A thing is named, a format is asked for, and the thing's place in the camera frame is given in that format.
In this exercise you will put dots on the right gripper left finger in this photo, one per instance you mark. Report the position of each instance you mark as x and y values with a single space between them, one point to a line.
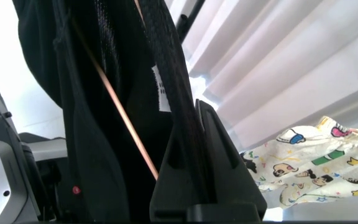
169 186

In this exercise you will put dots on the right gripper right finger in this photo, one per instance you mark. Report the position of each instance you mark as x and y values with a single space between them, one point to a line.
235 186

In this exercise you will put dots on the black garment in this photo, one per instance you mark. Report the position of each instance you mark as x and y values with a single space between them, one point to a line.
89 155

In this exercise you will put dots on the black clothes rack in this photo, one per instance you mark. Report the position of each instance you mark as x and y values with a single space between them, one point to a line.
188 21

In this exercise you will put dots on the cream printed garment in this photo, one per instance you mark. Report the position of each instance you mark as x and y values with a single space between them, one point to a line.
306 161

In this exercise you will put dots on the pink clothes hanger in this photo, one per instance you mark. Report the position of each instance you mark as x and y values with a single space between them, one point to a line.
126 121

